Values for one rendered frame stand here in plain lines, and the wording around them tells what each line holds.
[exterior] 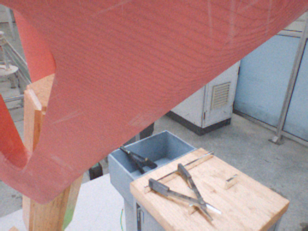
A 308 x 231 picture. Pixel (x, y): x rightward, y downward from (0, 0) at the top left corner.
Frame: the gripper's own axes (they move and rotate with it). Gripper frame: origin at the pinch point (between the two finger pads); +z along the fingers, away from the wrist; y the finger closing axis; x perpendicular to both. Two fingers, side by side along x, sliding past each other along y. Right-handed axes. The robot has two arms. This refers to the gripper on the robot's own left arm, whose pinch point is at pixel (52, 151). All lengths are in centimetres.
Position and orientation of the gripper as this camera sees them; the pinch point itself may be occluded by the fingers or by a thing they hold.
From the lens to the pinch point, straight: 7.9
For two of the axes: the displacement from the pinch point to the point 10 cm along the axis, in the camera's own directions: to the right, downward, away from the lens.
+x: 8.8, 4.5, -1.2
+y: -3.5, 4.8, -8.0
